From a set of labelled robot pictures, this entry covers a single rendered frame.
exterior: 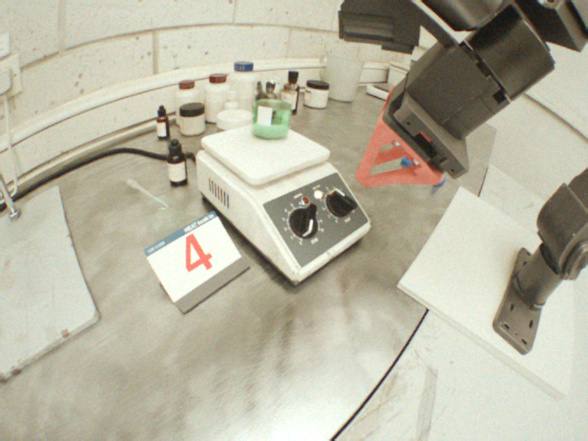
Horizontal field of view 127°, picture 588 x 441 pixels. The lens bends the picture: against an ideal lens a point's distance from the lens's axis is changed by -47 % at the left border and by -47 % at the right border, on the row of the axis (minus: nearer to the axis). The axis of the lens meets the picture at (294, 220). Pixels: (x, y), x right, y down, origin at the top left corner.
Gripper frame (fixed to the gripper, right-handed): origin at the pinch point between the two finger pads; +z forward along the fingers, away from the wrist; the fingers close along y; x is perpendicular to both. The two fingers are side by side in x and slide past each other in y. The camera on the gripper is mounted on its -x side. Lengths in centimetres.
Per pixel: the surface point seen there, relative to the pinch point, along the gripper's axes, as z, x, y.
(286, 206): 7.4, -3.6, 4.2
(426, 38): 5, 11, -149
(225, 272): 12.6, -4.6, 11.8
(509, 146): 5, 83, -124
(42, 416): 11.2, -12.5, 36.9
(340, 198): 5.7, 0.7, 0.1
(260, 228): 9.0, -4.4, 7.2
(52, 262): 18.8, -22.8, 23.2
